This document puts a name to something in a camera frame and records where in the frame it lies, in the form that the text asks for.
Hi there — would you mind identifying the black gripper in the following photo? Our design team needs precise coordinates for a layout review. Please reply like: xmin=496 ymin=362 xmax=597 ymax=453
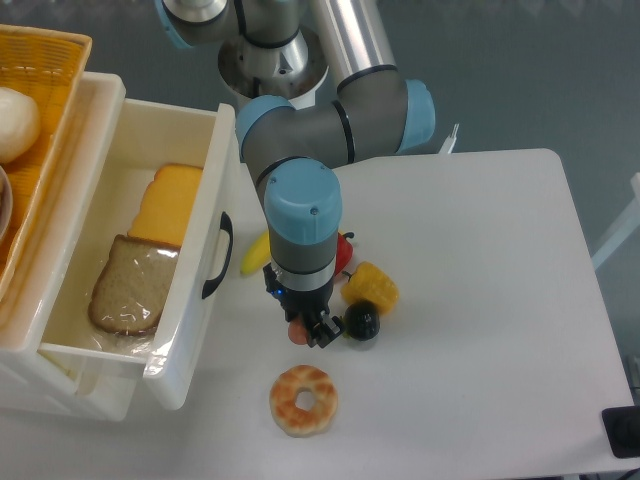
xmin=263 ymin=264 xmax=345 ymax=347

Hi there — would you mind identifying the brown egg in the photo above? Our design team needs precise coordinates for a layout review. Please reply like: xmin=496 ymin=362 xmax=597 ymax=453
xmin=288 ymin=321 xmax=307 ymax=345

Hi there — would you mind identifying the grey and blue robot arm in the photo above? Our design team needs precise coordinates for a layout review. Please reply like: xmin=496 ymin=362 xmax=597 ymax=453
xmin=156 ymin=1 xmax=436 ymax=347

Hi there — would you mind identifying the open white upper drawer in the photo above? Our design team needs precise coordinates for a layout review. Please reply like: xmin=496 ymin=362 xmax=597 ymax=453
xmin=40 ymin=100 xmax=239 ymax=421

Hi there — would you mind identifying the white drawer cabinet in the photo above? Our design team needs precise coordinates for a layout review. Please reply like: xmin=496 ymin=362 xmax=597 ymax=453
xmin=0 ymin=71 xmax=139 ymax=424

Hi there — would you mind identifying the yellow bell pepper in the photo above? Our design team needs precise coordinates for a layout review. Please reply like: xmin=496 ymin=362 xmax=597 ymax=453
xmin=341 ymin=261 xmax=400 ymax=315

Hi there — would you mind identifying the red bell pepper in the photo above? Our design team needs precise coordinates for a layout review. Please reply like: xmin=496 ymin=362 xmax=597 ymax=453
xmin=334 ymin=232 xmax=355 ymax=276

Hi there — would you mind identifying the yellow banana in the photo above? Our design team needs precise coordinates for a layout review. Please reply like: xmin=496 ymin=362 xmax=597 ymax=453
xmin=240 ymin=230 xmax=271 ymax=276

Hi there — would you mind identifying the brown bread slice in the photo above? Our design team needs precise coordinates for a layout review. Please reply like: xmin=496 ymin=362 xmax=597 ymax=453
xmin=88 ymin=235 xmax=180 ymax=337

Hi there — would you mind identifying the black device at table edge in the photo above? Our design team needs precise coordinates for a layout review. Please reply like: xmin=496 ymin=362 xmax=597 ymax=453
xmin=601 ymin=406 xmax=640 ymax=459

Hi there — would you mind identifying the dark bowl rim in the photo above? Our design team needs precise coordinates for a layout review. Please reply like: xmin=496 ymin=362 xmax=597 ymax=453
xmin=0 ymin=167 xmax=13 ymax=242

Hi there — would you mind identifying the white round bun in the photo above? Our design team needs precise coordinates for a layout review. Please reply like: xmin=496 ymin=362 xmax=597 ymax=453
xmin=0 ymin=87 xmax=41 ymax=164

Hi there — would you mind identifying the yellow woven basket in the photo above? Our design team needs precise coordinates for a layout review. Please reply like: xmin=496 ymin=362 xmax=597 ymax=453
xmin=1 ymin=24 xmax=92 ymax=294

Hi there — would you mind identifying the toasted bagel ring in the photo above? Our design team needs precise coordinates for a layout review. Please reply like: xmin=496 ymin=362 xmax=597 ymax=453
xmin=269 ymin=365 xmax=339 ymax=439

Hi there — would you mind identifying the black drawer handle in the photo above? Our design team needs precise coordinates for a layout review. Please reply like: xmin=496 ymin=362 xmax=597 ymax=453
xmin=200 ymin=210 xmax=235 ymax=301

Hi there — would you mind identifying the white bracket behind table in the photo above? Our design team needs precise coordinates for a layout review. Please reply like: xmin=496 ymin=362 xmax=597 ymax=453
xmin=438 ymin=123 xmax=460 ymax=155

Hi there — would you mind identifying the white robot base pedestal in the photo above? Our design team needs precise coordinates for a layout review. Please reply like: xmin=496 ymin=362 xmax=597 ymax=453
xmin=218 ymin=26 xmax=328 ymax=109

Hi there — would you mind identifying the white frame bar right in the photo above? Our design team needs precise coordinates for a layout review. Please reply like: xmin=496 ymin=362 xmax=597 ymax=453
xmin=591 ymin=173 xmax=639 ymax=271

